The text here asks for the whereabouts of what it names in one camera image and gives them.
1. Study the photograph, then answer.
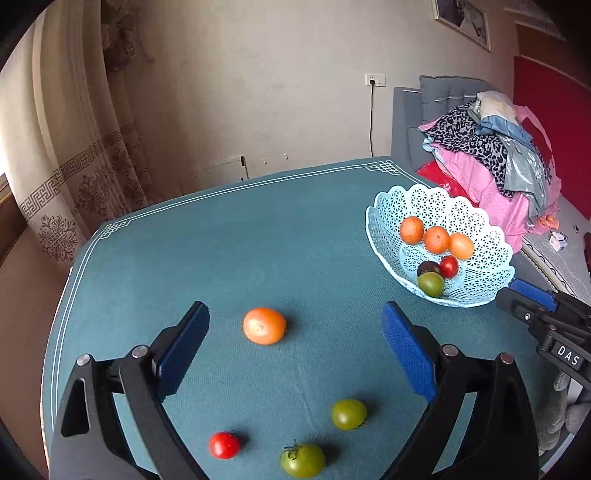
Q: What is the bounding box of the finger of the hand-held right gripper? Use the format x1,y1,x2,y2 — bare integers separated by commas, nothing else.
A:
509,278,591,324
496,287,591,356

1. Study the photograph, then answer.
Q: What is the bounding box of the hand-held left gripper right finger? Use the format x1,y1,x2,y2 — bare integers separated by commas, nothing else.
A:
379,301,540,480

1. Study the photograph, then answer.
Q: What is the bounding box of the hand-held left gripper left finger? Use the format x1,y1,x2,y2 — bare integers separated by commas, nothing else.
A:
48,301,211,480

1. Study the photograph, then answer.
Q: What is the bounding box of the small green tomato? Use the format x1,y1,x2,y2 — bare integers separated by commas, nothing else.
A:
331,399,369,431
418,271,446,297

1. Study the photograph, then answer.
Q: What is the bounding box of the small smooth orange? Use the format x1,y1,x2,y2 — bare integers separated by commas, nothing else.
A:
449,232,475,260

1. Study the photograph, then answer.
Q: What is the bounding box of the large smooth orange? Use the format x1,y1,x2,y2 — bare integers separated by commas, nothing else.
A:
243,307,288,345

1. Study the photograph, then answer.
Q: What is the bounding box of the light blue lattice basket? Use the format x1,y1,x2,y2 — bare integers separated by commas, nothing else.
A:
366,184,516,308

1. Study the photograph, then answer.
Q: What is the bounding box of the large bumpy mandarin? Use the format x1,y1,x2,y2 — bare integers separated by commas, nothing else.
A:
423,226,451,254

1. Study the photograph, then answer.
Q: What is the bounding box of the small bumpy mandarin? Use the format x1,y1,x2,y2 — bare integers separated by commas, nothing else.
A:
399,216,425,244

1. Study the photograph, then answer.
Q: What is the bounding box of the person's right hand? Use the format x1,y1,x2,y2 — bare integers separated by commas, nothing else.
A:
538,369,591,455

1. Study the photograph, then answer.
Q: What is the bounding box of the grey bed cover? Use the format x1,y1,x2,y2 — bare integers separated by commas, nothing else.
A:
521,203,591,298

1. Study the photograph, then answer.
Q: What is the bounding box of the silver grey cloth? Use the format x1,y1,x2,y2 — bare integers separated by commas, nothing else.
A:
503,136,561,217

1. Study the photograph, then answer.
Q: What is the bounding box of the pile of clothes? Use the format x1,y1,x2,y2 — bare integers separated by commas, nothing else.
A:
418,105,561,252

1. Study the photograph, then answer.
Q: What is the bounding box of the large green tomato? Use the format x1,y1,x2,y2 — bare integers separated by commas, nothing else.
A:
279,440,327,479

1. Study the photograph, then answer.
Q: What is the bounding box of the light blue cloth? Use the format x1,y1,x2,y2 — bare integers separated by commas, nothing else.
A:
475,113,536,144

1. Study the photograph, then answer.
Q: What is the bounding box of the leopard print cloth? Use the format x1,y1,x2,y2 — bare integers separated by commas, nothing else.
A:
418,105,552,199

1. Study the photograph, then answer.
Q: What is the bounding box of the white cloth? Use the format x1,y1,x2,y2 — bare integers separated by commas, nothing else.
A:
475,91,520,121

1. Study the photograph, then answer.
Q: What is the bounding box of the grey padded sofa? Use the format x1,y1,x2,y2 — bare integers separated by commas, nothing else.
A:
392,74,497,169

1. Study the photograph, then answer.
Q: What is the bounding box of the patterned beige curtain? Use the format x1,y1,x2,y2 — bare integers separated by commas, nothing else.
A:
9,0,158,264

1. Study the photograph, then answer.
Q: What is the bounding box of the red wall panel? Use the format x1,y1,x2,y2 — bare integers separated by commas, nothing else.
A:
513,55,591,208

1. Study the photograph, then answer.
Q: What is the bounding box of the window with wooden frame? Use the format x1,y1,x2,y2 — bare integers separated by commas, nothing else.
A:
0,173,28,273

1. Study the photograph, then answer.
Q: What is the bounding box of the black power cable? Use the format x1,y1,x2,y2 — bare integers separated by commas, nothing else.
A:
368,85,376,158

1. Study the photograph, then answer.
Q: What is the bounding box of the framed wall picture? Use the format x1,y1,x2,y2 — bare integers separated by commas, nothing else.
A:
431,0,491,52

